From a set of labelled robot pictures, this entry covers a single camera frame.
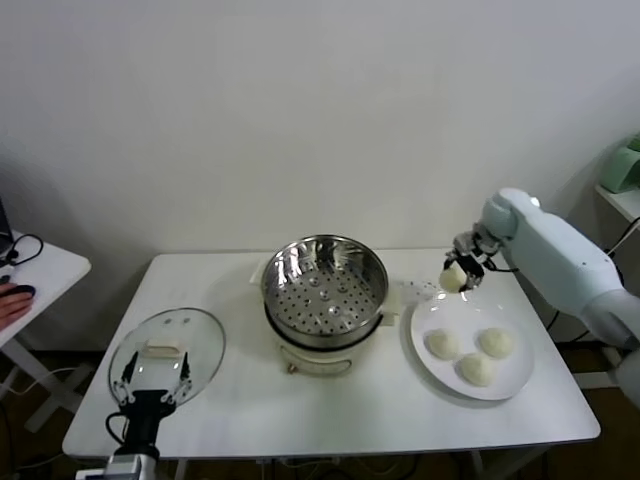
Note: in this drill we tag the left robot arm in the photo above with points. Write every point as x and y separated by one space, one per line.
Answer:
137 465

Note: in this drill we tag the white table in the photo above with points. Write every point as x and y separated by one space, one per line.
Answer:
250 410

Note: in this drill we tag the white round plate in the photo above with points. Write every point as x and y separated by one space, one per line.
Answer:
450 310

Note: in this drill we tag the white steamed baozi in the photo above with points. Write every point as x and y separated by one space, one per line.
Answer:
476 369
442 344
496 342
452 279

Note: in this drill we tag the white side desk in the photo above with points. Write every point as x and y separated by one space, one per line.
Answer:
50 270

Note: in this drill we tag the stainless steel steamer basket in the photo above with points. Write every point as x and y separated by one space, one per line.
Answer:
300 265

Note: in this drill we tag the bare person hand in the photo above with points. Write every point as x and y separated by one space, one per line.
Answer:
12 307

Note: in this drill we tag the dark blue computer mouse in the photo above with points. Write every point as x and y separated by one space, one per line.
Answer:
27 290

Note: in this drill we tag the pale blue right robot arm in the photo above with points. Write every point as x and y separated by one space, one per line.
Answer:
560 250

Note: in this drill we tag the cream electric cooking pot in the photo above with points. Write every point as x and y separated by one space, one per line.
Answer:
320 360

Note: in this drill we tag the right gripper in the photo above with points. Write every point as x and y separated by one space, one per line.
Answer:
470 247

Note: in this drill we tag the pale green appliance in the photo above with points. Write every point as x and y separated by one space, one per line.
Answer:
620 165

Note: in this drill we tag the white shelf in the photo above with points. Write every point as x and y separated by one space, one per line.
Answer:
622 200

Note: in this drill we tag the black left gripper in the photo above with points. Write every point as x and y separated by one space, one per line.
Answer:
145 415

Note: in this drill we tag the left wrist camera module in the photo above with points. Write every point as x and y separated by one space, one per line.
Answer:
92 474

